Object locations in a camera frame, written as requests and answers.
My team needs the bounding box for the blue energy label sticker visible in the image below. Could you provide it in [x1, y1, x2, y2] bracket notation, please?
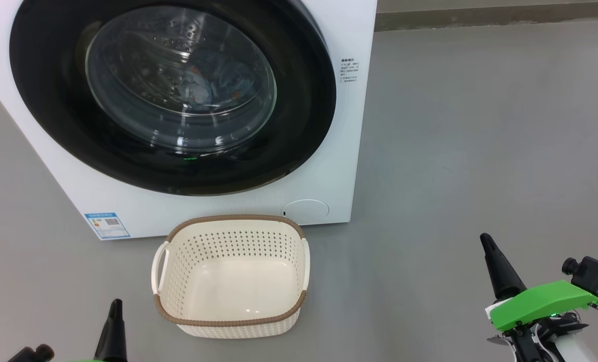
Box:
[83, 212, 130, 240]

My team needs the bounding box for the black round washer door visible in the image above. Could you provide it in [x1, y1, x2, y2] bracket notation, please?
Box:
[10, 0, 337, 196]

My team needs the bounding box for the round white filter cover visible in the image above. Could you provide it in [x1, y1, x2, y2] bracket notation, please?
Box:
[281, 199, 329, 225]

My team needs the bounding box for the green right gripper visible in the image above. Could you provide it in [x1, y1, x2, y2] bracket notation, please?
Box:
[480, 233, 598, 347]

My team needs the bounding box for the white front-load washing machine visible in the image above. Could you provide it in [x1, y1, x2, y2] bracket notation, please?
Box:
[0, 0, 378, 241]

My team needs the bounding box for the light blue printed garment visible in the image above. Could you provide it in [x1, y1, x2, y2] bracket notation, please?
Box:
[181, 55, 259, 109]

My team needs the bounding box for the small printed text label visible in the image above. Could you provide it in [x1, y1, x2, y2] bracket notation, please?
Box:
[341, 58, 360, 83]

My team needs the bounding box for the cream perforated laundry basket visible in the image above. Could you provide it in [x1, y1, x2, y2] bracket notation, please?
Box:
[151, 215, 310, 338]

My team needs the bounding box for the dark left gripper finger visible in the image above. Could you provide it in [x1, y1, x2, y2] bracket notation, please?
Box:
[94, 299, 128, 361]

